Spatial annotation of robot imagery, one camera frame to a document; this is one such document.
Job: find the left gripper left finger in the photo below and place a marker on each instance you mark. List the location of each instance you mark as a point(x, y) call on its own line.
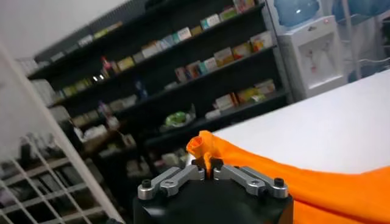
point(173, 179)

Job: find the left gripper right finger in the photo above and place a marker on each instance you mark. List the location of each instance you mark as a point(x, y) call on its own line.
point(250, 181)

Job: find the orange t-shirt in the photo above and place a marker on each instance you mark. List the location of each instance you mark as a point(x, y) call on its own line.
point(335, 188)

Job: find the green fruit bowl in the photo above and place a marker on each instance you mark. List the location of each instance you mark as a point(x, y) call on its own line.
point(178, 118)

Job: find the flat white box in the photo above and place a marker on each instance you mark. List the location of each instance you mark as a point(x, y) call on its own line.
point(212, 114)

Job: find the yellow red white box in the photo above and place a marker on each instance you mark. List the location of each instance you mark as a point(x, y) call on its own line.
point(265, 87)

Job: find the pink white box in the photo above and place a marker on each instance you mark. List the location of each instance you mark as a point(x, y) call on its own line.
point(181, 74)

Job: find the red orange box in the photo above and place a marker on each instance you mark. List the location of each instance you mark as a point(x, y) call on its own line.
point(193, 70)

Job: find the small teal white box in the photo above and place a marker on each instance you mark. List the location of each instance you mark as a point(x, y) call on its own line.
point(208, 64)

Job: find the yellow medicine box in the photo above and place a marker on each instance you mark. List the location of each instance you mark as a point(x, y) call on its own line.
point(125, 63)

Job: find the white medicine box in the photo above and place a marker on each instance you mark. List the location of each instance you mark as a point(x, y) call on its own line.
point(151, 50)

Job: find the red label cola bottle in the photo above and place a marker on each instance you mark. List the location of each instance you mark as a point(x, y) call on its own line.
point(106, 67)

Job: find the black shelving unit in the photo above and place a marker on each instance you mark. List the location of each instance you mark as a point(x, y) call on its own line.
point(195, 48)

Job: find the white water dispenser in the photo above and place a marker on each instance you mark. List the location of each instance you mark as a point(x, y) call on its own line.
point(314, 61)

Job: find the blue white box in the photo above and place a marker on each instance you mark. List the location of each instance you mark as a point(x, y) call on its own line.
point(169, 41)

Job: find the orange white box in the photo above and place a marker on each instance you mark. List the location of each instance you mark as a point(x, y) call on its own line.
point(261, 41)

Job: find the green white box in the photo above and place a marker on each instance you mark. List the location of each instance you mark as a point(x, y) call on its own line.
point(184, 34)

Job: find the flat yellow box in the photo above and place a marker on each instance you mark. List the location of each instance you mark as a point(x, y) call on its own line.
point(196, 30)

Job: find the green medicine box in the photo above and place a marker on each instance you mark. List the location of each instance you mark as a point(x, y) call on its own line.
point(228, 13)

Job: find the blue water jug on dispenser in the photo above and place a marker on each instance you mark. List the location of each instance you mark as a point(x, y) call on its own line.
point(295, 12)

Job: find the tall pink box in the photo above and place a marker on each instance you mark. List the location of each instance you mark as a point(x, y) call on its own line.
point(243, 5)

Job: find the white metal jug rack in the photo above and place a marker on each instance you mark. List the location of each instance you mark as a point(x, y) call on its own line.
point(345, 18)

